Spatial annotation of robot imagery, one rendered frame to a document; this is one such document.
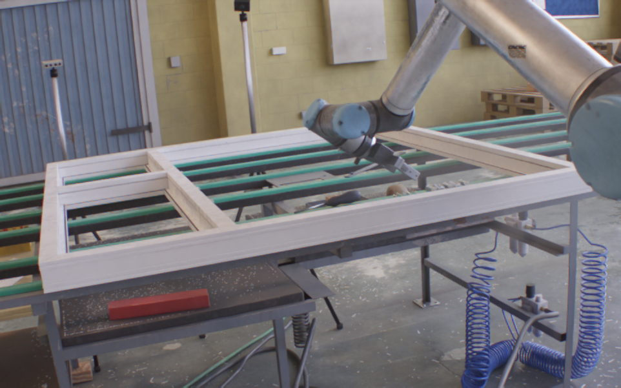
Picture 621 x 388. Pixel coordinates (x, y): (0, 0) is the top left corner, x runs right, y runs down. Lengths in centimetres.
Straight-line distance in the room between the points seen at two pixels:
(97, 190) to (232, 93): 563
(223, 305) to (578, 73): 135
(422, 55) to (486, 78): 813
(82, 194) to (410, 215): 114
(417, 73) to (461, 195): 34
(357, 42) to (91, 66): 315
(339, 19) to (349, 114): 679
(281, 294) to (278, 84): 647
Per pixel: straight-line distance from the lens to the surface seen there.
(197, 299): 211
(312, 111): 192
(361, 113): 181
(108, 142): 809
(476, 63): 971
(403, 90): 178
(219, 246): 161
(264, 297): 215
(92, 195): 241
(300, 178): 249
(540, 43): 116
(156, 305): 211
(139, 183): 242
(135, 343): 207
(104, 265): 158
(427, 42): 167
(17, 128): 806
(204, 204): 189
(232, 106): 795
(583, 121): 104
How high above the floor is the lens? 137
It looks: 14 degrees down
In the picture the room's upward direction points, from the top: 5 degrees counter-clockwise
